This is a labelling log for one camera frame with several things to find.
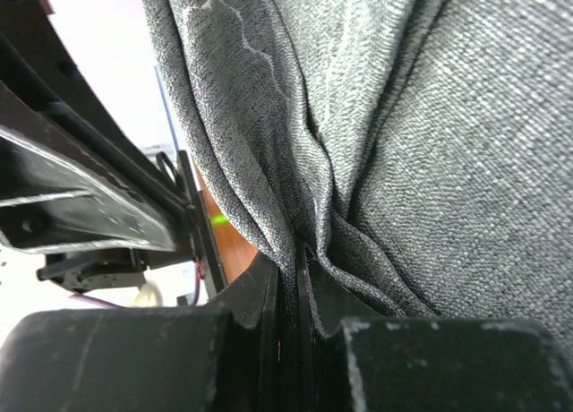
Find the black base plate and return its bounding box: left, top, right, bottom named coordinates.
left=1, top=0, right=227, bottom=295

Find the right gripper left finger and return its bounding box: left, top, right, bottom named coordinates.
left=1, top=254, right=279, bottom=411

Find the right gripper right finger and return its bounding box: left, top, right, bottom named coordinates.
left=296, top=245, right=572, bottom=411

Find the grey cloth napkin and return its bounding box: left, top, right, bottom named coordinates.
left=142, top=0, right=572, bottom=350

